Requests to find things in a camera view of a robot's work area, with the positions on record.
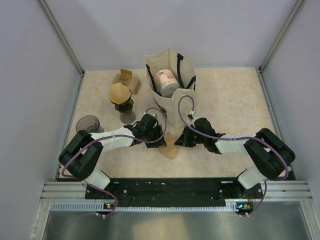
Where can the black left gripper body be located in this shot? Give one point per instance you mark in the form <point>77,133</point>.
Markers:
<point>150,135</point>

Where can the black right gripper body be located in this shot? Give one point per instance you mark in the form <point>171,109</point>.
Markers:
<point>193,138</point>

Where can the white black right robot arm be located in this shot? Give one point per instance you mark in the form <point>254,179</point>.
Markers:
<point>270,155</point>

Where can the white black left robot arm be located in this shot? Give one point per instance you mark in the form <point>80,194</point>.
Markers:
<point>81,155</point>

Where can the grey glass server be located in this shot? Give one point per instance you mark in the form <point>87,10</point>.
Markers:
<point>128,117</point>

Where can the pink wrapped paper roll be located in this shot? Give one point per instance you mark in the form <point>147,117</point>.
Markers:
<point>166,82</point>

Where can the brown cardboard box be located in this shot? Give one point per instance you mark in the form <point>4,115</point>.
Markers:
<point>128,79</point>

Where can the cream floral canvas tote bag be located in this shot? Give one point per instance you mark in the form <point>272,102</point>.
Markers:
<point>181,102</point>

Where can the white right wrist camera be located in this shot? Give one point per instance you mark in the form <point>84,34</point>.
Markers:
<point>192,117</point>

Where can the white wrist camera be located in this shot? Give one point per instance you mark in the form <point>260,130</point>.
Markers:
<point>154,115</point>
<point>192,117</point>

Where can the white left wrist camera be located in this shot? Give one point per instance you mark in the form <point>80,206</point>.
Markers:
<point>154,115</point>

